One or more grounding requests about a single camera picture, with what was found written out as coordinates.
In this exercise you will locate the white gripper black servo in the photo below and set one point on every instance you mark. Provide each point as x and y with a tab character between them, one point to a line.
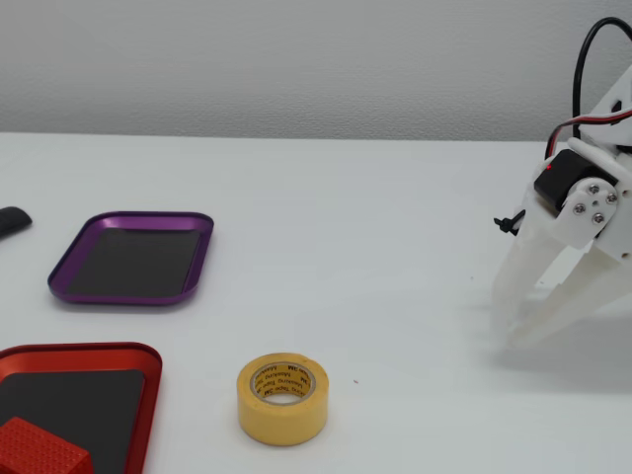
593	203

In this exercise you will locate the red studded block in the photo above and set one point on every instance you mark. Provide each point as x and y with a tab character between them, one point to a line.
34	449

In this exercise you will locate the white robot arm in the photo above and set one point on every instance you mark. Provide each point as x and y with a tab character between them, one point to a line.
608	99

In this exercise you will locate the black zip tie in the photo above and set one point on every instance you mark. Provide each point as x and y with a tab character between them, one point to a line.
507	223

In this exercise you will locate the yellow masking tape roll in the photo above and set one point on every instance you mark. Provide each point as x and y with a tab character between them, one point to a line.
282	425

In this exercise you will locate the purple metal tray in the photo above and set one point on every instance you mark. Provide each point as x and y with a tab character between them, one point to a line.
138	264

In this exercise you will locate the red metal tray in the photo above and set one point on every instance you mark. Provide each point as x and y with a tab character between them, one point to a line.
74	395

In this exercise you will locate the black oblong object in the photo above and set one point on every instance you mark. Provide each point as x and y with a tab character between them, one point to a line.
14	221

